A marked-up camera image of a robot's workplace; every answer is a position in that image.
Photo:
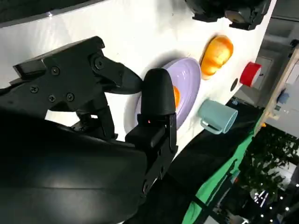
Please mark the red tape roll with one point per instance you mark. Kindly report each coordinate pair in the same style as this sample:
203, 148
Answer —
250, 73

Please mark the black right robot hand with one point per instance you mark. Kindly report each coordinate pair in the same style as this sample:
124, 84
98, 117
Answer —
58, 163

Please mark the green foliage plant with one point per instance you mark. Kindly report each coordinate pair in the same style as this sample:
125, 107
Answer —
266, 163

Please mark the wooden frame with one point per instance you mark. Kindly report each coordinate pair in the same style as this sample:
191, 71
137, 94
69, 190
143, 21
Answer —
280, 88

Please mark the green cloth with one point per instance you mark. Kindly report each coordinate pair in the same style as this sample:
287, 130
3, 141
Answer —
210, 186

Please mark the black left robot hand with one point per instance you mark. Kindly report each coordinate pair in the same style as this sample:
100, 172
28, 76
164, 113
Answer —
233, 9

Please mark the lilac plate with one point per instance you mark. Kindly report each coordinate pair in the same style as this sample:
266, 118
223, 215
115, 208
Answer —
184, 74

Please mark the orange and white bread roll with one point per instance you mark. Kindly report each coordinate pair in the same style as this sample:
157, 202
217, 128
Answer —
217, 56
176, 95

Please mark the pale green mug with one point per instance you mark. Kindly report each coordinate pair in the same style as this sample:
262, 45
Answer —
217, 114

